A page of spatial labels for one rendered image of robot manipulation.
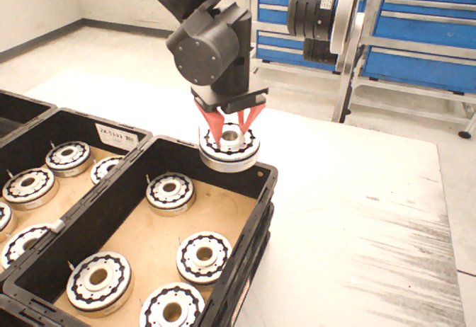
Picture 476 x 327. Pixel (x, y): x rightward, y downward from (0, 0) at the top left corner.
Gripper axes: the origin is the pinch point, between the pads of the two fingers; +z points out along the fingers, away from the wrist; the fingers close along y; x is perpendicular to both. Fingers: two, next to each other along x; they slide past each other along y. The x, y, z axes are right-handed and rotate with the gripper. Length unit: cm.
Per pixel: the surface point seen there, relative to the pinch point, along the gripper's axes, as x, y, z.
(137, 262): -1.1, -20.5, 22.1
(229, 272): -16.0, -9.2, 11.6
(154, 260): -2.3, -17.6, 22.1
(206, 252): -6.6, -8.8, 20.2
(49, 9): 387, -15, 86
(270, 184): -4.3, 6.3, 12.0
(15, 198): 24.8, -38.6, 19.9
